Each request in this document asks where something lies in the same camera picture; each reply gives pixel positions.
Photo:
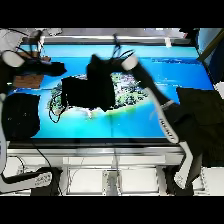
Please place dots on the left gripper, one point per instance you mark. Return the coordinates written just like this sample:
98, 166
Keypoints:
58, 68

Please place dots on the black pants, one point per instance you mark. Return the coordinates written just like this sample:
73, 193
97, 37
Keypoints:
86, 91

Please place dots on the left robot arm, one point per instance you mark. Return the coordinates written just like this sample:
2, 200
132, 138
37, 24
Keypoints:
23, 181

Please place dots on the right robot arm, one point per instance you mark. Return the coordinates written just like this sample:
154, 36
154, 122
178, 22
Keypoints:
168, 128

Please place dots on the brown garment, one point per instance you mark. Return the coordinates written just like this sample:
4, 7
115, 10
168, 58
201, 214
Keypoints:
28, 81

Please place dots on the black garment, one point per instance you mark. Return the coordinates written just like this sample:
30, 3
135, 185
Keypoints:
21, 115

